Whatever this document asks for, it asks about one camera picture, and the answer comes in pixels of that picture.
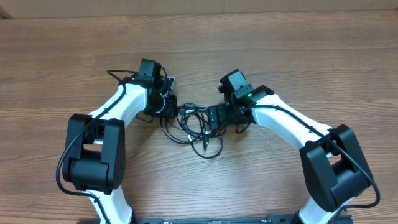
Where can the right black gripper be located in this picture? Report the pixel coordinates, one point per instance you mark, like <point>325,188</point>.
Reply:
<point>213,116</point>

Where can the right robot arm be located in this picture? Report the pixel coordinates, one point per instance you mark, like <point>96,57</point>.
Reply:
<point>334,166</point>

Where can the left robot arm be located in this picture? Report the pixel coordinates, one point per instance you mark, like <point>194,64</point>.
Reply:
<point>93,163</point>

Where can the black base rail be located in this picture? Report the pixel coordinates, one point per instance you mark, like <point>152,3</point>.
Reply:
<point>211,220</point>

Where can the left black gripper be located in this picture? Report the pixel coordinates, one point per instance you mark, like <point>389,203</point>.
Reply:
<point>172,109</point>

